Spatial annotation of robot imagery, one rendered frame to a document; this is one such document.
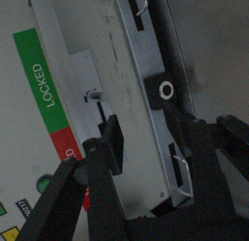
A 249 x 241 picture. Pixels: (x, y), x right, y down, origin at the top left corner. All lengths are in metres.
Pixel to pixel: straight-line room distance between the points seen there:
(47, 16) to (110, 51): 0.12
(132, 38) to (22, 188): 0.31
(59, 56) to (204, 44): 0.22
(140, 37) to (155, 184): 0.29
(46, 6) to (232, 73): 0.28
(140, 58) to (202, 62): 0.11
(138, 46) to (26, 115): 0.22
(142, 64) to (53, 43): 0.16
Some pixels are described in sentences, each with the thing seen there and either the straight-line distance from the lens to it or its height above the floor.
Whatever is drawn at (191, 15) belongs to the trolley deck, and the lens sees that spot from 0.35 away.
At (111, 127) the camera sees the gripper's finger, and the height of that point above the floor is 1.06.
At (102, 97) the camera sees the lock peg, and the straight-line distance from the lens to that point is 0.27.
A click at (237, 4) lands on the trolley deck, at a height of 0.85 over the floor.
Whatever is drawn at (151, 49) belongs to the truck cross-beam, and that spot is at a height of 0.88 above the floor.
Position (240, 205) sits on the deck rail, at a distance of 0.45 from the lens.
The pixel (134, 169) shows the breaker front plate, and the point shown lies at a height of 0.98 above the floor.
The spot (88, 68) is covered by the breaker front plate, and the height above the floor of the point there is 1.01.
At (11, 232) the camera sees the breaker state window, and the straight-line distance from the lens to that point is 0.39.
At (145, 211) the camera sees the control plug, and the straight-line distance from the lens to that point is 0.38.
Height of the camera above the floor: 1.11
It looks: 23 degrees down
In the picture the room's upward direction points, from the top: 114 degrees counter-clockwise
